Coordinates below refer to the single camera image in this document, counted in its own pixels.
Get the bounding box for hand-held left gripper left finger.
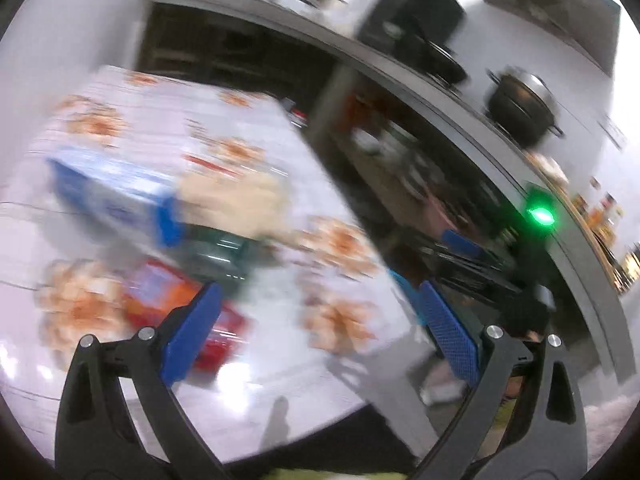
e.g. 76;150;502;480
55;281;236;480

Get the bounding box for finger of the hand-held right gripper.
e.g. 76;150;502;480
415;242;523;306
442;229;521;273

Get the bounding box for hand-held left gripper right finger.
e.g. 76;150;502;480
417;280;588;480

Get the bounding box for blue plastic basket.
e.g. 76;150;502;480
387;265;431;328

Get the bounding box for yellow white medicine box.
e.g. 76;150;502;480
122;260;201;323

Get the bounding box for beige paper bag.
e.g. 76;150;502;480
175;170;296;241

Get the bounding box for blue white milk carton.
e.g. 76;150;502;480
47;146;186;248

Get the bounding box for pale cloth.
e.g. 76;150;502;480
530;152;571;186

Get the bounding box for orange condiment bottle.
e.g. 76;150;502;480
587;192;623;233

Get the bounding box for dark green object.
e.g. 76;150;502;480
182;227;281;286

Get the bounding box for black cooking pot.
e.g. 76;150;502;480
485;67;563;148

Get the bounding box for green white towel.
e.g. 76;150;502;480
270;467;411;480

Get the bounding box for black wok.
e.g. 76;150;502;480
395;35;471;88

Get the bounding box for concrete kitchen counter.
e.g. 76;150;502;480
142;0;640;386

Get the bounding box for black kitchen appliance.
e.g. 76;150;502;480
357;0;466;53

